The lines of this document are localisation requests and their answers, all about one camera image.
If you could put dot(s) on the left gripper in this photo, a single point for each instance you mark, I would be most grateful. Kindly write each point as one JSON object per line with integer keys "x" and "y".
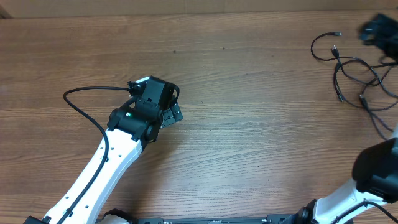
{"x": 173, "y": 114}

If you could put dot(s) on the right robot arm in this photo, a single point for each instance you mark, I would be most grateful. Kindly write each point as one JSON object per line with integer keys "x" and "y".
{"x": 374, "y": 174}

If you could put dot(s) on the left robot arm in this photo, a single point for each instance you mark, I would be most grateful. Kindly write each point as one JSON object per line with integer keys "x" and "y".
{"x": 127, "y": 134}

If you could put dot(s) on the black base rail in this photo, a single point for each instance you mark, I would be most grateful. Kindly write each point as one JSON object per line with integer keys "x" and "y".
{"x": 214, "y": 221}

